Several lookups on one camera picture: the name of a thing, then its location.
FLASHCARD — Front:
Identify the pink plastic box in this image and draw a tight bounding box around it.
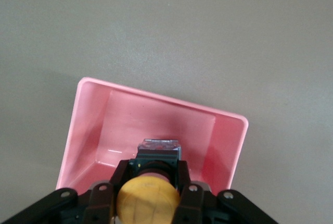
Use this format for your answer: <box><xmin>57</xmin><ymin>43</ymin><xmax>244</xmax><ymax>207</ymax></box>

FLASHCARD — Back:
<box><xmin>55</xmin><ymin>77</ymin><xmax>249</xmax><ymax>196</ymax></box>

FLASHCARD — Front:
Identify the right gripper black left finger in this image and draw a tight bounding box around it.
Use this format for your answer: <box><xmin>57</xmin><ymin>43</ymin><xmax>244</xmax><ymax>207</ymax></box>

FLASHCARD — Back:
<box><xmin>0</xmin><ymin>159</ymin><xmax>131</xmax><ymax>224</ymax></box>

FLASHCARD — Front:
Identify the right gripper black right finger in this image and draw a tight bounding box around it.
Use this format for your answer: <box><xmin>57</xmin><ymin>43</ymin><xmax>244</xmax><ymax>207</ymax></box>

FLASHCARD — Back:
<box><xmin>173</xmin><ymin>160</ymin><xmax>279</xmax><ymax>224</ymax></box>

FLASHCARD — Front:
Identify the yellow mushroom push button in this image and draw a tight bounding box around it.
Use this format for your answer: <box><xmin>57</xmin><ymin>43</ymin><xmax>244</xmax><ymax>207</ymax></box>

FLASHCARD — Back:
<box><xmin>116</xmin><ymin>138</ymin><xmax>183</xmax><ymax>224</ymax></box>

